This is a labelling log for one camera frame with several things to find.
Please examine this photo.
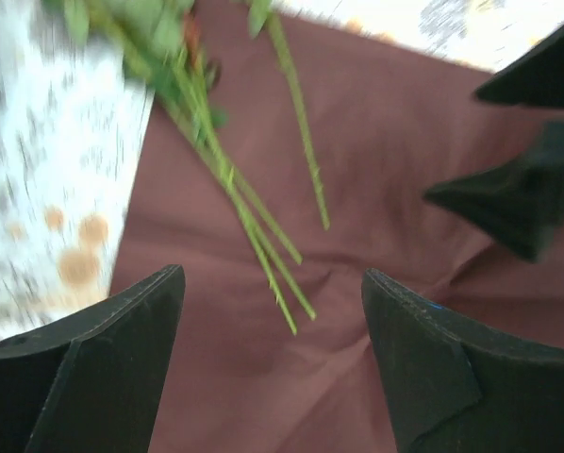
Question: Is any dark red wrapping paper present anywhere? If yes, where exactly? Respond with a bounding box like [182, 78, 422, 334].
[111, 1, 564, 452]

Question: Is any pink artificial flower bunch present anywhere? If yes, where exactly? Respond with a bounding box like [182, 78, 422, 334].
[41, 0, 333, 336]

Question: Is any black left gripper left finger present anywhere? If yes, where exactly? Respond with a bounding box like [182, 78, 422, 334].
[0, 265, 185, 453]

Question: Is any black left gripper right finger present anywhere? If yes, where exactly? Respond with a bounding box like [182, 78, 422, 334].
[361, 269, 564, 452]

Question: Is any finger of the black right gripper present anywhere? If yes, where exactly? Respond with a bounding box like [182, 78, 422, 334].
[474, 24, 564, 109]
[423, 121, 564, 262]

